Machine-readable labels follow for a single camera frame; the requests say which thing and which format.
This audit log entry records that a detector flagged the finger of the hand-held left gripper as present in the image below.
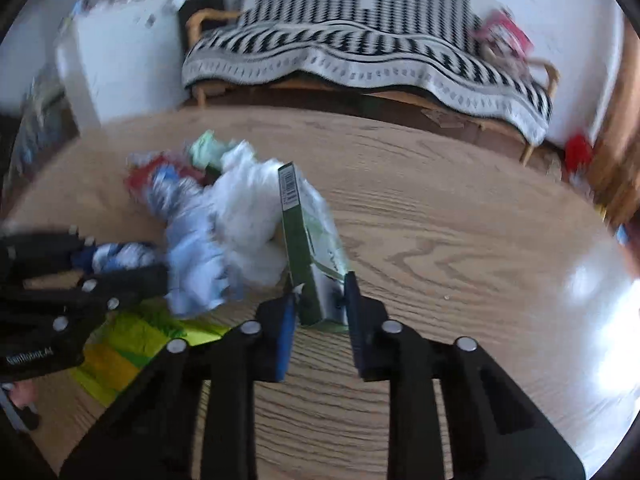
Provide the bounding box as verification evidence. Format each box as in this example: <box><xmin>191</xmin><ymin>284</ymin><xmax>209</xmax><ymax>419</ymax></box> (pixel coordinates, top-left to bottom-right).
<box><xmin>20</xmin><ymin>264</ymin><xmax>171</xmax><ymax>333</ymax></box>
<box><xmin>0</xmin><ymin>227</ymin><xmax>101</xmax><ymax>281</ymax></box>

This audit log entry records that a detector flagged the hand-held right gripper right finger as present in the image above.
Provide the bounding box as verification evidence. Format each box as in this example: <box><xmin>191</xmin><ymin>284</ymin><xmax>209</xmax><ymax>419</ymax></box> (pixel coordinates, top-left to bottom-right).
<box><xmin>344</xmin><ymin>271</ymin><xmax>587</xmax><ymax>480</ymax></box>

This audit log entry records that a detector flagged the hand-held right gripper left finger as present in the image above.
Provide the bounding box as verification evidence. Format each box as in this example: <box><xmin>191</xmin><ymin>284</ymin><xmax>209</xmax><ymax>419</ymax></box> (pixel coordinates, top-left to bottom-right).
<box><xmin>59</xmin><ymin>290</ymin><xmax>301</xmax><ymax>480</ymax></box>

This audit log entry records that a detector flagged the grey blue wrapper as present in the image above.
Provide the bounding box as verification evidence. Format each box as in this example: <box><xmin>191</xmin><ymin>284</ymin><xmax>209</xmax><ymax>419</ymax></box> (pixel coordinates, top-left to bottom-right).
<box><xmin>95</xmin><ymin>242</ymin><xmax>157</xmax><ymax>271</ymax></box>

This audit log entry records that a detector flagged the blue patterned wrapper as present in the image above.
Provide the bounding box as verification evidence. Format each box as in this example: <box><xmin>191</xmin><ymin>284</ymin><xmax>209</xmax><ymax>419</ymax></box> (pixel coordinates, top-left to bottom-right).
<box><xmin>145</xmin><ymin>170</ymin><xmax>236</xmax><ymax>316</ymax></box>

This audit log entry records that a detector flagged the green and white carton box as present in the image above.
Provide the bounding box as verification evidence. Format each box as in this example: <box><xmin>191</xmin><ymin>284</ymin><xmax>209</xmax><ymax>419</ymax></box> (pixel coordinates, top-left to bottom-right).
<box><xmin>277</xmin><ymin>161</ymin><xmax>353</xmax><ymax>335</ymax></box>

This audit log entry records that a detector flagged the yellow green plastic bag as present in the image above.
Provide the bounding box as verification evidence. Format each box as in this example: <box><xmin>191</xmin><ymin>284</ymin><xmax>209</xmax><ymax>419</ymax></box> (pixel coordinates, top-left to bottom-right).
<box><xmin>70</xmin><ymin>305</ymin><xmax>231</xmax><ymax>408</ymax></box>

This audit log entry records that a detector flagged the person's left hand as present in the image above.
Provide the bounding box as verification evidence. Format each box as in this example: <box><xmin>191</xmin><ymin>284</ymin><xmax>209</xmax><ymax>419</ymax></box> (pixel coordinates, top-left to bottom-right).
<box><xmin>7</xmin><ymin>380</ymin><xmax>38</xmax><ymax>411</ymax></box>

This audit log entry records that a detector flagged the translucent white plastic bag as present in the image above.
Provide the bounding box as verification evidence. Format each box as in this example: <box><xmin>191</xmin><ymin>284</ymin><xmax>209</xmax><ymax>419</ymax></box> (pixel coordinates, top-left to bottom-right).
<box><xmin>207</xmin><ymin>140</ymin><xmax>341</xmax><ymax>288</ymax></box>

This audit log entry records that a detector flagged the green foil wrapper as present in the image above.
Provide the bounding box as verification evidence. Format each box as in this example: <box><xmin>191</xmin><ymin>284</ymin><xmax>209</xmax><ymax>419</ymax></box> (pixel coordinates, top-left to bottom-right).
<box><xmin>189</xmin><ymin>130</ymin><xmax>236</xmax><ymax>171</ymax></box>

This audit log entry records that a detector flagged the white cabinet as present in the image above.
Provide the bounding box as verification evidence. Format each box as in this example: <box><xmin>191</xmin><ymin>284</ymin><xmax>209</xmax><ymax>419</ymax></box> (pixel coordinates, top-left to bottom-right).
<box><xmin>55</xmin><ymin>0</ymin><xmax>193</xmax><ymax>128</ymax></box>

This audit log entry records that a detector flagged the sofa with striped blanket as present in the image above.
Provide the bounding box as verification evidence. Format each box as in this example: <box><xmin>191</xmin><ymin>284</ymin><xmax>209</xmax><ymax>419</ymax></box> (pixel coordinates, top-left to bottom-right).
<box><xmin>181</xmin><ymin>0</ymin><xmax>553</xmax><ymax>143</ymax></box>

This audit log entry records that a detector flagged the wooden sofa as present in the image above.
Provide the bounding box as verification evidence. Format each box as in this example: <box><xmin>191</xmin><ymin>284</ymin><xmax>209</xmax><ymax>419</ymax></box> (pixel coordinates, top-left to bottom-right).
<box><xmin>186</xmin><ymin>7</ymin><xmax>561</xmax><ymax>166</ymax></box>

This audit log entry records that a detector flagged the red bag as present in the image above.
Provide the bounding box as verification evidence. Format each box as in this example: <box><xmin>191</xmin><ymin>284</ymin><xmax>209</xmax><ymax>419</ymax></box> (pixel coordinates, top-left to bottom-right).
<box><xmin>564</xmin><ymin>132</ymin><xmax>595</xmax><ymax>171</ymax></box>

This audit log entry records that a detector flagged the pink plush toy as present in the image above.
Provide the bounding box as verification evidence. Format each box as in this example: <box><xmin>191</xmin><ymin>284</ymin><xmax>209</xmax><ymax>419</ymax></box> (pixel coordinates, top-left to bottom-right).
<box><xmin>472</xmin><ymin>7</ymin><xmax>533</xmax><ymax>68</ymax></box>

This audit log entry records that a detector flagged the brown curtain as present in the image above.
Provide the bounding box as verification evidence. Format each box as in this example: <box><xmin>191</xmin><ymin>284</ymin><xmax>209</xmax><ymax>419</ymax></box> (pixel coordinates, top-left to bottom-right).
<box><xmin>585</xmin><ymin>20</ymin><xmax>640</xmax><ymax>226</ymax></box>

